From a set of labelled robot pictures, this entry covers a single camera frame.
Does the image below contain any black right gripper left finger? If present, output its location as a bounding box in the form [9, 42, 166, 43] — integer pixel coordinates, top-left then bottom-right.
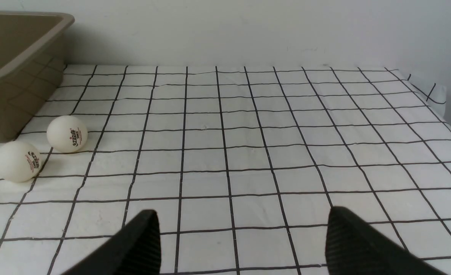
[64, 209, 161, 275]

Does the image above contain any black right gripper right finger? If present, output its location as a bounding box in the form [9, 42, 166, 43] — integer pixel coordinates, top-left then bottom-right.
[325, 206, 442, 275]

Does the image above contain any white ping-pong ball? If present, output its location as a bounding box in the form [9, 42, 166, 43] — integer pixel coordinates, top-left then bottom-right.
[46, 115, 88, 153]
[0, 141, 42, 183]

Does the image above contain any white black-grid tablecloth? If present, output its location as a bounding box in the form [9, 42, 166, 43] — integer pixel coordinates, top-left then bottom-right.
[0, 65, 451, 275]

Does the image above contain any olive plastic storage bin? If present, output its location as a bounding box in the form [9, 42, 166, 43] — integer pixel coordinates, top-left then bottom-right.
[0, 11, 74, 142]

